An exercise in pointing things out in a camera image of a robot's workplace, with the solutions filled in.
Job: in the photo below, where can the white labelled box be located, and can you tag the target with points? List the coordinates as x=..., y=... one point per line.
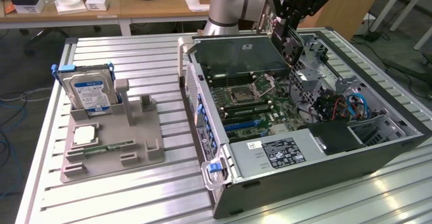
x=97, y=2

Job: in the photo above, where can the silver drive bay bracket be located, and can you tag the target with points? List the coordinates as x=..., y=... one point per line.
x=381, y=130

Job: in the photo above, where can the black floor stand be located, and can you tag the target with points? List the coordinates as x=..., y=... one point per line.
x=408, y=68

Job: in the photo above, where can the empty black RAM slot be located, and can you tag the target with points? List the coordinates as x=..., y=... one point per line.
x=232, y=82
x=232, y=75

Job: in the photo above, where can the silver CPU chip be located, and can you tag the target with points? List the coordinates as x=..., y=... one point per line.
x=84, y=136

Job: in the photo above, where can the metal socket cover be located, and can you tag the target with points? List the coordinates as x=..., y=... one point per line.
x=262, y=85

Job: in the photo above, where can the black and white box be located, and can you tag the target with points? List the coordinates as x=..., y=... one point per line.
x=26, y=5

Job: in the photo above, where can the grey parts rack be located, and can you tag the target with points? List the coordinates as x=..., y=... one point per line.
x=110, y=138

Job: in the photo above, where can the wooden cabinet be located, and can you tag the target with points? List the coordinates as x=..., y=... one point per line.
x=357, y=6

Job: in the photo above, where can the silver disk bay cage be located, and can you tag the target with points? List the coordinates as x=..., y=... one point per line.
x=313, y=80

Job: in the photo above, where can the CPU socket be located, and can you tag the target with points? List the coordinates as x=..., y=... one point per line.
x=241, y=93

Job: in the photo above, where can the green RAM stick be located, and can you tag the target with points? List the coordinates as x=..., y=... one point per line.
x=101, y=149

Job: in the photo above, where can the installed black RAM stick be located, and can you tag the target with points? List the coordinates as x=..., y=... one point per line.
x=249, y=109

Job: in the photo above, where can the black power adapter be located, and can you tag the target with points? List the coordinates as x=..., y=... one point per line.
x=370, y=35

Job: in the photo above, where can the blue expansion slot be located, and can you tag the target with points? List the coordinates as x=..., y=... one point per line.
x=242, y=125

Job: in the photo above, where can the hard disk with blue caddy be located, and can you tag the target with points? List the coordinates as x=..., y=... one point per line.
x=88, y=95

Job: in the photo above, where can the white table frame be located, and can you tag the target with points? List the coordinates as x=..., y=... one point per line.
x=404, y=1

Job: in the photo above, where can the white paper stack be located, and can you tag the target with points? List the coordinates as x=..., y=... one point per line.
x=194, y=2

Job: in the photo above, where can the long black expansion slot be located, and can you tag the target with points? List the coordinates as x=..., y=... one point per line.
x=236, y=119

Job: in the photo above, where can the blue slot retention clip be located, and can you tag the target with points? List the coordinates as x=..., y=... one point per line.
x=210, y=138
x=202, y=111
x=208, y=128

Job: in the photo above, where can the socket locking lever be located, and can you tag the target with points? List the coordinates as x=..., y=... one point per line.
x=228, y=81

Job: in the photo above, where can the green motherboard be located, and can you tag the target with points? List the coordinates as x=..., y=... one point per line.
x=280, y=107

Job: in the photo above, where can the white barcode sticker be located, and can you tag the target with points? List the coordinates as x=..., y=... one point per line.
x=246, y=47

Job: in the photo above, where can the blue case latch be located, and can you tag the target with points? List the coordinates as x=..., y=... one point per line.
x=213, y=168

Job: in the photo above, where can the open black PC case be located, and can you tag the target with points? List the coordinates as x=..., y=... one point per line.
x=302, y=183

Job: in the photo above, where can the grey power supply unit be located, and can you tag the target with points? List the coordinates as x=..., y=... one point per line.
x=249, y=163

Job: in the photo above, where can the wooden desk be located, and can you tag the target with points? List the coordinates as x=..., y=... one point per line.
x=134, y=6

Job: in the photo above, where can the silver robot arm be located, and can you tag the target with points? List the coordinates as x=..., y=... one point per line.
x=222, y=6

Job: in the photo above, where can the orange packet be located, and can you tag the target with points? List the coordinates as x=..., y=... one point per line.
x=9, y=7

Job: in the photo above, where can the black chair base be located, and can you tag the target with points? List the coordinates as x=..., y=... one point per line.
x=44, y=39

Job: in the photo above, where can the black graphics card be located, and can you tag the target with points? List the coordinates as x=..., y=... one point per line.
x=288, y=47

